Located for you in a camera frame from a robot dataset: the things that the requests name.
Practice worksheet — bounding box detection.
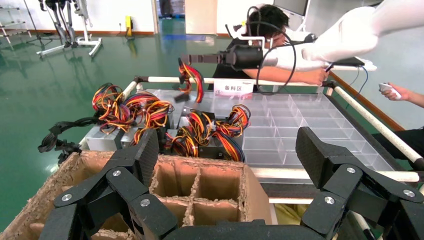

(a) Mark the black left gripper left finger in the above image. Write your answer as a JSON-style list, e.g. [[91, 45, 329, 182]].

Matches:
[[39, 128, 180, 240]]

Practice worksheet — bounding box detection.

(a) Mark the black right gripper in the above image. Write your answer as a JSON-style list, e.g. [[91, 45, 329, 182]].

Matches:
[[180, 44, 265, 70]]

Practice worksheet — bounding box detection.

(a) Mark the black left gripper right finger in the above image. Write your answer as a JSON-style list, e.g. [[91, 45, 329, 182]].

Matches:
[[295, 126, 424, 240]]

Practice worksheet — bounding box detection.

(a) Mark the grey power supply with wires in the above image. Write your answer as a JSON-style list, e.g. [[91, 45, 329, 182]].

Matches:
[[173, 60, 216, 127], [120, 92, 175, 147]]

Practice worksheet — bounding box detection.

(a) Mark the white handheld controller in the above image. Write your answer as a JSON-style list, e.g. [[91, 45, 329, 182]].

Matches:
[[378, 82, 402, 100]]

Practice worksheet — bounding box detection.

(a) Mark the bare person forearm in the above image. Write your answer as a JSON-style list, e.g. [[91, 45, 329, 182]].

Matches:
[[405, 91, 424, 109], [243, 66, 306, 82]]

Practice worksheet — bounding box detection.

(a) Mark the person hand holding controller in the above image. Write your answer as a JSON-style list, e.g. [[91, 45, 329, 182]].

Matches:
[[380, 82, 412, 102]]

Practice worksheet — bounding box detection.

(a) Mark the bare person hand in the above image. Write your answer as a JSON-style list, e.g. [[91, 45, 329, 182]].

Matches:
[[298, 68, 329, 87]]

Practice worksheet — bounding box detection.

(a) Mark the white label sign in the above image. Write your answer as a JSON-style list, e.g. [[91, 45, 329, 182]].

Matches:
[[213, 78, 255, 98]]

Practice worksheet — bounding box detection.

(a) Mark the beige door panel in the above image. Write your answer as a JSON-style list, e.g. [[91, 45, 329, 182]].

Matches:
[[184, 0, 218, 36]]

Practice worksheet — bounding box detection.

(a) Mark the white VR headset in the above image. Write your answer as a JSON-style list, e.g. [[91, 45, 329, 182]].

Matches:
[[225, 23, 276, 49]]

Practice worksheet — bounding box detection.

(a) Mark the yellow green cloth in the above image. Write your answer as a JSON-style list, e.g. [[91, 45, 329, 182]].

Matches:
[[274, 203, 311, 228]]

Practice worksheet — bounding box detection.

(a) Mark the clear plastic compartment tray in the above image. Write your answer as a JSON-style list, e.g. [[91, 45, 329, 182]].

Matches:
[[145, 88, 395, 168]]

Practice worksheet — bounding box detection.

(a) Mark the person in black shirt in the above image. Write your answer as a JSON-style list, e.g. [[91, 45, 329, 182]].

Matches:
[[207, 3, 291, 92]]

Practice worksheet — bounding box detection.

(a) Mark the yellow floor sign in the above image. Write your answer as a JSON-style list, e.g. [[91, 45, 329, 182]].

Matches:
[[125, 15, 134, 39]]

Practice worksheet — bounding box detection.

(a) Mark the brown cardboard divider box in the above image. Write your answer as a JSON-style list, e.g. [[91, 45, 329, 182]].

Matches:
[[0, 150, 273, 240]]

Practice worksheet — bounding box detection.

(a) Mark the dark computer monitor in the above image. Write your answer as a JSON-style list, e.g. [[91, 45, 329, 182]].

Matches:
[[273, 0, 311, 17]]

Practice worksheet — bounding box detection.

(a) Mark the white desk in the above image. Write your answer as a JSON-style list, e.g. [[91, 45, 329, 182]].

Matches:
[[326, 62, 379, 72]]

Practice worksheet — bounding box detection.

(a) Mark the black laptop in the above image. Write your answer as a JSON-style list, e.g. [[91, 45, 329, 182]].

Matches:
[[331, 57, 365, 67]]

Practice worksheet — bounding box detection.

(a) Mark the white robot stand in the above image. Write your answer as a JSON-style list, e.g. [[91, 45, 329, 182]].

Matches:
[[36, 0, 104, 59]]

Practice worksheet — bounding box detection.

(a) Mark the metal shelf rack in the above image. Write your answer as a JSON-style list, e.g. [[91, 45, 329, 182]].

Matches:
[[0, 6, 32, 44]]

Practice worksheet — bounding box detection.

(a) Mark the grey power supply, large wire bundle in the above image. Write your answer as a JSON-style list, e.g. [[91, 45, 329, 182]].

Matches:
[[85, 82, 147, 153]]

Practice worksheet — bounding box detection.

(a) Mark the white pipe cart frame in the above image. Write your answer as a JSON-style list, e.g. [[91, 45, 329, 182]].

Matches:
[[77, 75, 424, 240]]

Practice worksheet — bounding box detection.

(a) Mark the black power supply with wires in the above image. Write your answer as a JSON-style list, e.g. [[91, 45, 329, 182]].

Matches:
[[163, 110, 216, 158], [211, 104, 252, 163]]

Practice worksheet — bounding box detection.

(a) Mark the black power cord bundle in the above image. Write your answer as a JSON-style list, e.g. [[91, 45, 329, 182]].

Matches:
[[38, 116, 104, 165]]

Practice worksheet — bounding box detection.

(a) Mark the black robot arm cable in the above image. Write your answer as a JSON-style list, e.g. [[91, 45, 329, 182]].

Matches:
[[246, 5, 298, 97]]

